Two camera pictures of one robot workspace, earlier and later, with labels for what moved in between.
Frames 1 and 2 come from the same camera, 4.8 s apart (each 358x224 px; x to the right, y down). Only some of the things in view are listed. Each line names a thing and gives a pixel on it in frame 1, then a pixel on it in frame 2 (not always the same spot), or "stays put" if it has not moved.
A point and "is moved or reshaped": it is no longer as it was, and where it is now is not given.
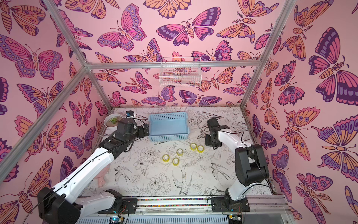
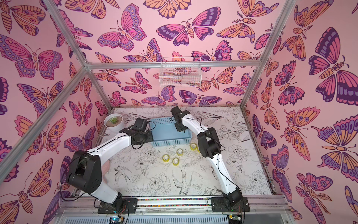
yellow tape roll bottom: x=175 y=161 stays put
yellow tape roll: x=193 y=146 stays put
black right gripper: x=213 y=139 → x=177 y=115
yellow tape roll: x=166 y=157 stays put
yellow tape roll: x=180 y=152 stays put
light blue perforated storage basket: x=168 y=126 is moved or reshaped
